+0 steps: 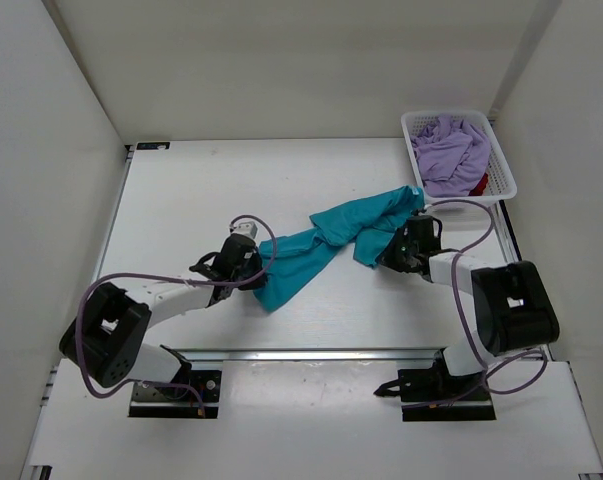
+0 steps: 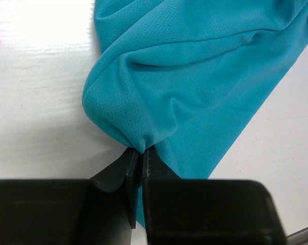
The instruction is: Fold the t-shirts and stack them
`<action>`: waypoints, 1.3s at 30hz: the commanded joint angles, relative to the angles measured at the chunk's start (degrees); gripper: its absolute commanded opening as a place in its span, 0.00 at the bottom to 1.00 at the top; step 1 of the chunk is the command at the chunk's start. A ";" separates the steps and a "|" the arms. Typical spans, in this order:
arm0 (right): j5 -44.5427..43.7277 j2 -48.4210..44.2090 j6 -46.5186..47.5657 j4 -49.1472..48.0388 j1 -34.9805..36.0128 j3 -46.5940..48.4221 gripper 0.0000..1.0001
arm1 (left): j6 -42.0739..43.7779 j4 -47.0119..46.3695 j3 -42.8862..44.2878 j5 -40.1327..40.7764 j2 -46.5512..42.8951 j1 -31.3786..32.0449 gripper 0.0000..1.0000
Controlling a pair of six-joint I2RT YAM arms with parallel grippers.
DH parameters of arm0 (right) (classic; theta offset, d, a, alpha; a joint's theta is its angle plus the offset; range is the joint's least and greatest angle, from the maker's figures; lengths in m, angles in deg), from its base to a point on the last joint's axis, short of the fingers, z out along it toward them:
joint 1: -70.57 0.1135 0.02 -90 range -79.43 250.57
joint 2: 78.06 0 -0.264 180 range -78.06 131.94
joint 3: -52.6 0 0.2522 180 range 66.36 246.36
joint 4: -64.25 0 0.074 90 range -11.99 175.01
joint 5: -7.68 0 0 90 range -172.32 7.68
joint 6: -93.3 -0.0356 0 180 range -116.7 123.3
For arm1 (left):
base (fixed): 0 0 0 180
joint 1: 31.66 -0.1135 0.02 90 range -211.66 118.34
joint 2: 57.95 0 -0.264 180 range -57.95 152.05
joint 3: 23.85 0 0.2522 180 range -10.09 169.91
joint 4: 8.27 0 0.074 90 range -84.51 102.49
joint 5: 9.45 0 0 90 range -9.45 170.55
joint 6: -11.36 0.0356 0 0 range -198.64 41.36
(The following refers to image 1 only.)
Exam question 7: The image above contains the teal t-shirt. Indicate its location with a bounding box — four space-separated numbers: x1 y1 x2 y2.
254 186 425 313

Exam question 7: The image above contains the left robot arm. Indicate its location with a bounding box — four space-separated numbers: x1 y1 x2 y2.
59 233 273 400

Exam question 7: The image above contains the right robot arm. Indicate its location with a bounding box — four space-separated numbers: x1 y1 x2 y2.
374 214 560 408

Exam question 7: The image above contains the red garment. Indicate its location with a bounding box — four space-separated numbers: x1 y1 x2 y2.
469 173 489 196

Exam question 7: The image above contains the lavender t-shirt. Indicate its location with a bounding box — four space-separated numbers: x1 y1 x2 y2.
411 115 491 198

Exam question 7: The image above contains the white plastic basket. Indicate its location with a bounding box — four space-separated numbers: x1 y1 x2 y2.
401 110 518 206

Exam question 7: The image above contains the black label sticker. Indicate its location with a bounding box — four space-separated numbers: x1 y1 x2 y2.
136 141 171 151

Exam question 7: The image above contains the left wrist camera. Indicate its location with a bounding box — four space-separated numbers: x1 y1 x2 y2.
229 219 258 240

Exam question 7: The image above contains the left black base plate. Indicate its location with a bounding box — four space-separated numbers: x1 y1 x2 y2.
128 369 222 420

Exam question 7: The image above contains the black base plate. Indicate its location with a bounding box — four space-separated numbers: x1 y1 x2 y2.
128 369 222 420
398 369 496 422

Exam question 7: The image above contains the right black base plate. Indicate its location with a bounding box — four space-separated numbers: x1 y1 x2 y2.
398 369 496 422

